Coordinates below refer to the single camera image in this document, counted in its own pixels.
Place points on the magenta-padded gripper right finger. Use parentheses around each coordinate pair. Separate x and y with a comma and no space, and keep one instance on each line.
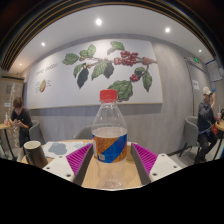
(165,165)

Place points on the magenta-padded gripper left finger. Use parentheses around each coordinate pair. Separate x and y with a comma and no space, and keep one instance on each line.
(56,166)

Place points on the clear red-capped drink bottle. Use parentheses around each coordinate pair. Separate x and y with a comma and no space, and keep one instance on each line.
(109,146)

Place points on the white laptop with grey sticker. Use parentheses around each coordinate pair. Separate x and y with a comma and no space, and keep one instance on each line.
(58,149)

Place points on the dark brown mug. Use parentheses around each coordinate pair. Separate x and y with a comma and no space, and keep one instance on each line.
(35,155)

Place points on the person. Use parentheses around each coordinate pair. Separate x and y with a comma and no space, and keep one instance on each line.
(21,120)
(205,120)

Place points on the small round wooden table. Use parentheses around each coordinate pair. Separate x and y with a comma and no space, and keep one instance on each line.
(4,126)

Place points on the small pink drink bottle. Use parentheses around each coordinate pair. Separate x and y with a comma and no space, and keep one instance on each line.
(7,119)

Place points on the white paper door notice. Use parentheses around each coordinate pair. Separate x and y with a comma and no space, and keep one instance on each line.
(196,85)

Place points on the green exit sign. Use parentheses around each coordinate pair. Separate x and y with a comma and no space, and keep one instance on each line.
(196,60)

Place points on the round ceiling lights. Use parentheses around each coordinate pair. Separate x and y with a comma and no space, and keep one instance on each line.
(98,22)

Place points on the coffee plant wall mural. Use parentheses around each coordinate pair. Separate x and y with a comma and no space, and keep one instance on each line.
(60,86)

